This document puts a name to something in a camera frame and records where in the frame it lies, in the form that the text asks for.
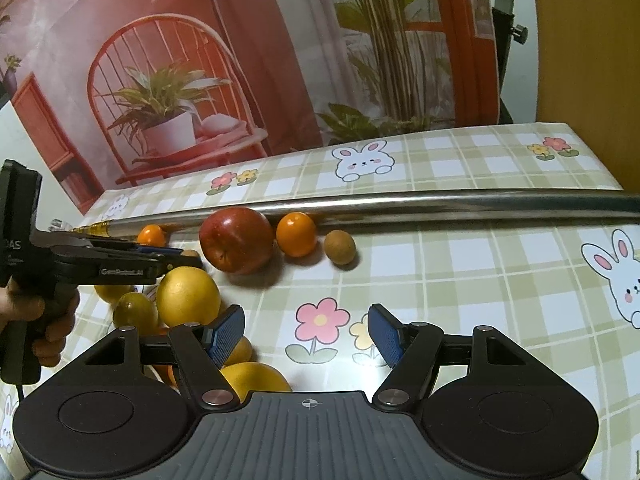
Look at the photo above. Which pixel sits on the checked bunny tablecloth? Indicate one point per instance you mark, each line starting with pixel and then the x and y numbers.
pixel 450 285

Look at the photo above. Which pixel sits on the person's left hand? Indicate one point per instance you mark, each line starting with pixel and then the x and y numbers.
pixel 25 305

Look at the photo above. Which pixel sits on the orange tangerine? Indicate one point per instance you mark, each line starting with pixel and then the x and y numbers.
pixel 150 236
pixel 296 235
pixel 167 375

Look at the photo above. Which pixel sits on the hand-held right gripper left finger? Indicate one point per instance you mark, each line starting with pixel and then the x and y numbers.
pixel 227 335

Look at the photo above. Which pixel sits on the red apple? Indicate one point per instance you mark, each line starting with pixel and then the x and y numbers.
pixel 235 242

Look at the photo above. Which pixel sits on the printed wall poster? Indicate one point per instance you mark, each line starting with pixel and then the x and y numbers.
pixel 300 60

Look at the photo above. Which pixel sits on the yellow-green orange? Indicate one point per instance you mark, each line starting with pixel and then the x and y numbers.
pixel 134 312
pixel 112 292

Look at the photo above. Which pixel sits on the black metal stand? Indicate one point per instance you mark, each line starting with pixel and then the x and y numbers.
pixel 502 15

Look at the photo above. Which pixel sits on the large yellow grapefruit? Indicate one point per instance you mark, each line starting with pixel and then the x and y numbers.
pixel 187 295

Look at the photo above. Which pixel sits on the yellow wooden board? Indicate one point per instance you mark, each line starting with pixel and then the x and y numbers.
pixel 590 60

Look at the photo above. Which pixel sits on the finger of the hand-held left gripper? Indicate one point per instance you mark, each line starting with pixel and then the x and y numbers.
pixel 125 269
pixel 120 247

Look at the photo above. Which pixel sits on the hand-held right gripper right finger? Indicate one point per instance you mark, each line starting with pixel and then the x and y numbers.
pixel 382 335

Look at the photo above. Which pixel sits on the steel pole with gold end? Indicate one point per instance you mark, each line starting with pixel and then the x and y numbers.
pixel 450 205

